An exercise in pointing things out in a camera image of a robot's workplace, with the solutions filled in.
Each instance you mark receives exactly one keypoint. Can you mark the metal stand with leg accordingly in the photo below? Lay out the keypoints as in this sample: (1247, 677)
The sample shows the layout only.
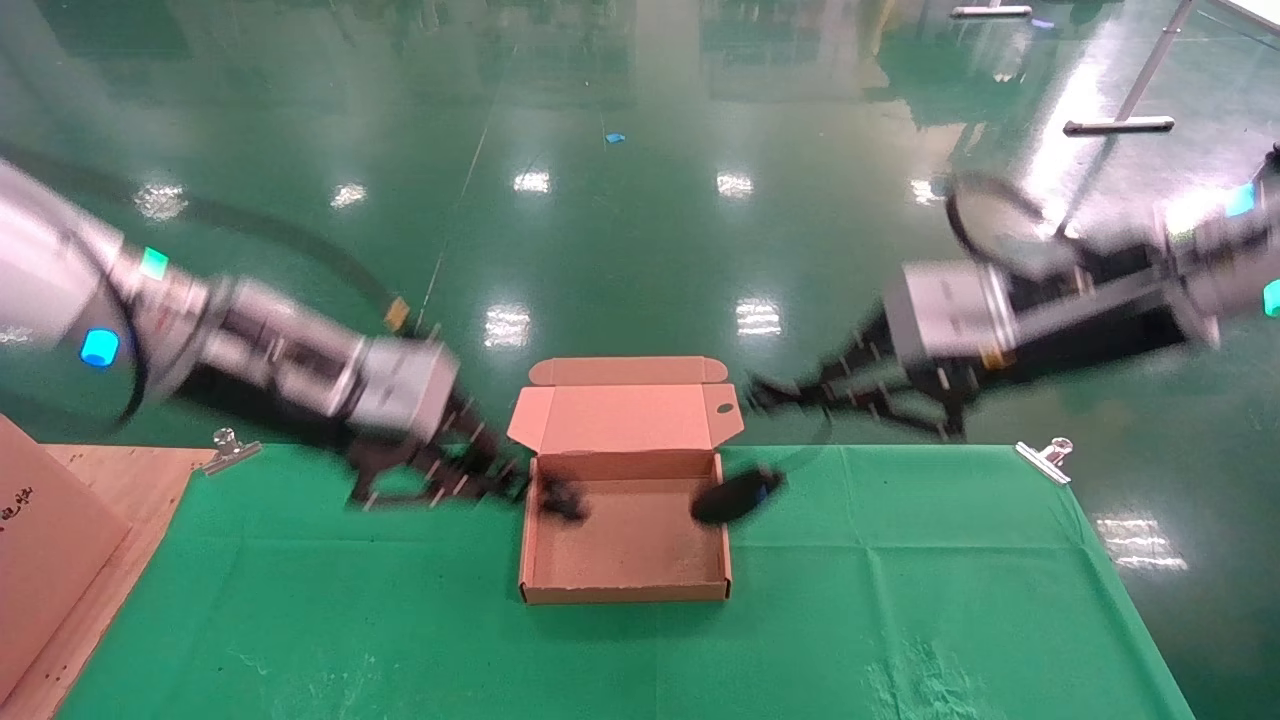
(1120, 126)

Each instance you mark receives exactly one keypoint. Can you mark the metal binder clip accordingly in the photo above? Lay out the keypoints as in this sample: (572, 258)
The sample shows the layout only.
(228, 450)
(1045, 460)

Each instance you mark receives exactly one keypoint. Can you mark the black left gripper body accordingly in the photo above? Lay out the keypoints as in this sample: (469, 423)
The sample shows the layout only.
(420, 452)

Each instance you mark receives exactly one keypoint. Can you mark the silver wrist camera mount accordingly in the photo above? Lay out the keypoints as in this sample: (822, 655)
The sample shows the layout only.
(405, 385)
(945, 310)

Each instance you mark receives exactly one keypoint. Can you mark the green table cloth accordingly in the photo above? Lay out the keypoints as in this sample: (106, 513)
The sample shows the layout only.
(900, 600)

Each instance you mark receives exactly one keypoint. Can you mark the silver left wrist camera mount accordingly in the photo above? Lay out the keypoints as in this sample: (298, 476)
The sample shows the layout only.
(405, 385)

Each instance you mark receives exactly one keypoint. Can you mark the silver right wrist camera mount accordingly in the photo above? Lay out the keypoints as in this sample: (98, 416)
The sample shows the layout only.
(945, 310)

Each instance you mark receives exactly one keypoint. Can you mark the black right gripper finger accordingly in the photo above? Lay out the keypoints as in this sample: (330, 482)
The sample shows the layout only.
(815, 387)
(925, 420)

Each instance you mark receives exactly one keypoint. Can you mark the flat open cardboard box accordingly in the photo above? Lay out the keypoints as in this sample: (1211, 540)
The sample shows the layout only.
(625, 550)

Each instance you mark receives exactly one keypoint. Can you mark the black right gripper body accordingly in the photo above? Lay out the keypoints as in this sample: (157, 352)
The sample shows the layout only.
(905, 380)

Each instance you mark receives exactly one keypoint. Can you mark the metal stand foot bar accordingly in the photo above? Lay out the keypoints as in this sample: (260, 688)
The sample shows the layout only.
(990, 11)

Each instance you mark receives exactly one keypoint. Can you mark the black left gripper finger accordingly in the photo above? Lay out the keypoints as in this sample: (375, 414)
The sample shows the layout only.
(495, 448)
(450, 486)

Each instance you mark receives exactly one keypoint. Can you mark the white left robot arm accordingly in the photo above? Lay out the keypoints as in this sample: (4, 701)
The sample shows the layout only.
(50, 270)

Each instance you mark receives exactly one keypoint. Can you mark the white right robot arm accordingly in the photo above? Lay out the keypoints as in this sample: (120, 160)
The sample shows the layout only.
(1220, 250)

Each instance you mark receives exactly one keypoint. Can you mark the tall printed cardboard box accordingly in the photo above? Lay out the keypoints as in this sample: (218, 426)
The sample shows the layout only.
(40, 560)

